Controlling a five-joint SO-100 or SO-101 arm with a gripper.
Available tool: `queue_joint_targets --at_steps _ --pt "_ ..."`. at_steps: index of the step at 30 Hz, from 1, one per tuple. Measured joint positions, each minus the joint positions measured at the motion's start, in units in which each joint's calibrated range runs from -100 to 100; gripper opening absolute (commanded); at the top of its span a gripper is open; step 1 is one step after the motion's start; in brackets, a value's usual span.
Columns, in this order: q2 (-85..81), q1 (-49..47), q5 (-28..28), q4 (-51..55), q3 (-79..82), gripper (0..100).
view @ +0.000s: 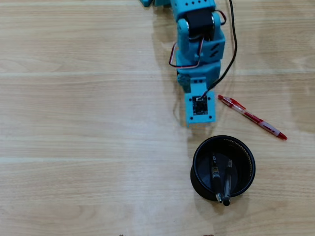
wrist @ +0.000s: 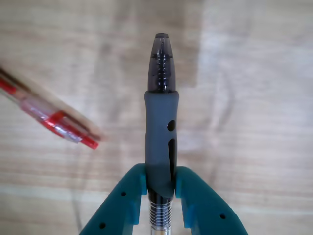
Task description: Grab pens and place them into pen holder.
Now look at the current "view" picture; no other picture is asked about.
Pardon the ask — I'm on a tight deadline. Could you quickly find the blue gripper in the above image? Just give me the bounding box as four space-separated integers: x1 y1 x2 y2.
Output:
176 60 221 93

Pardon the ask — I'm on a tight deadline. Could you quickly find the red white retractable pen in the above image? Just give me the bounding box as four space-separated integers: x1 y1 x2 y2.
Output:
217 94 288 141

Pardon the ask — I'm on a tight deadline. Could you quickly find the black retractable pen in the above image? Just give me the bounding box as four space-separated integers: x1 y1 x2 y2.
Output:
208 153 224 204

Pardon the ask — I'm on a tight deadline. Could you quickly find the clear gel pen black cap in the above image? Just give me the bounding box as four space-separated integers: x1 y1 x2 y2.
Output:
222 159 234 207

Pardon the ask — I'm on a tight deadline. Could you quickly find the black mesh pen holder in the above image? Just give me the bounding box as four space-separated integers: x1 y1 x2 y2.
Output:
189 135 256 203

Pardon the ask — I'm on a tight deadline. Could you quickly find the red white black servo wire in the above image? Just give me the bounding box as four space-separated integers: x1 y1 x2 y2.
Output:
168 40 205 69
213 9 227 27

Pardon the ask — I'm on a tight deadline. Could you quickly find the blue wrist camera module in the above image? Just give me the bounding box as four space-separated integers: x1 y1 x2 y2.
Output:
184 77 218 127

